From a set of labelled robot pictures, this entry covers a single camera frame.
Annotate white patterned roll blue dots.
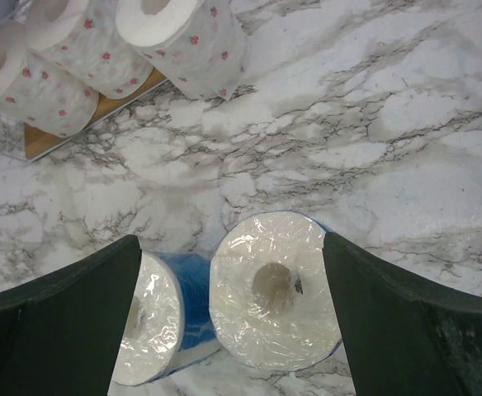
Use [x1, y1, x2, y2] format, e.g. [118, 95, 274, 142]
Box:
[0, 21, 99, 139]

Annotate white wire wooden shelf unit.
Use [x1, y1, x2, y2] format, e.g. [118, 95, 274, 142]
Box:
[0, 1, 153, 159]

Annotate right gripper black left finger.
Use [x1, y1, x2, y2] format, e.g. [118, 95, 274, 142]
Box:
[0, 235, 142, 395]

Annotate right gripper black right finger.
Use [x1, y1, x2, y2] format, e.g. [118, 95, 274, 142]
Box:
[323, 232, 482, 395]

